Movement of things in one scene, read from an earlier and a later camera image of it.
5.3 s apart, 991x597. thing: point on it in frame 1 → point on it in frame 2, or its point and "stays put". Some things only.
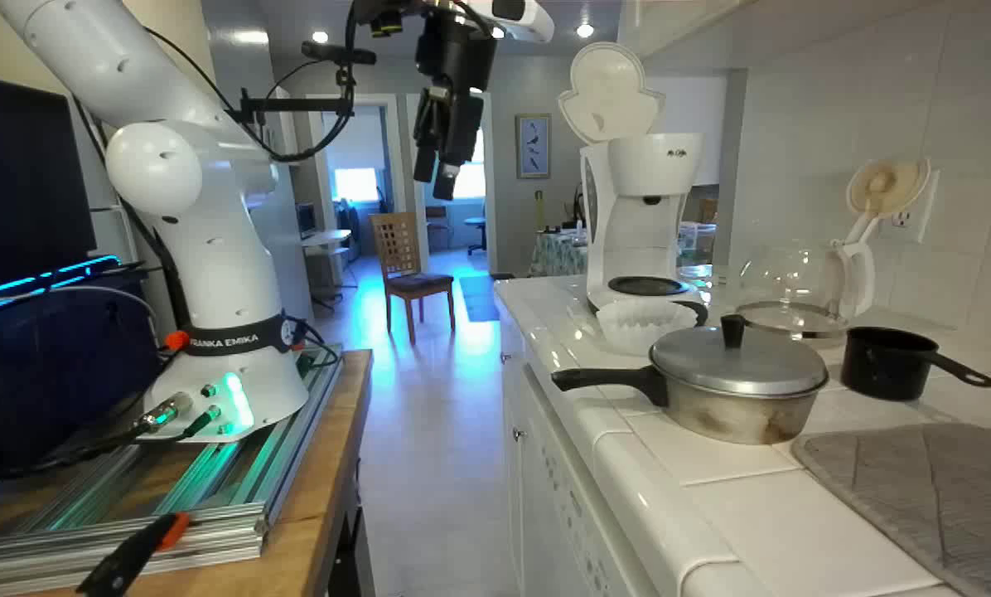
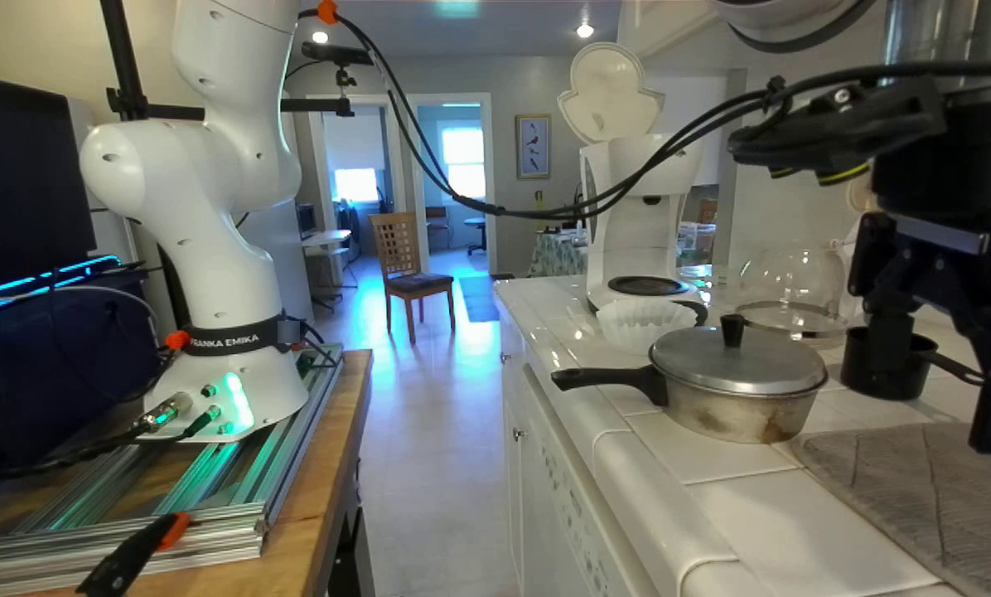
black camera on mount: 354,56 stays put
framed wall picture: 533,145 stays put
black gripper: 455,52 → 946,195
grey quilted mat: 954,495 stays put
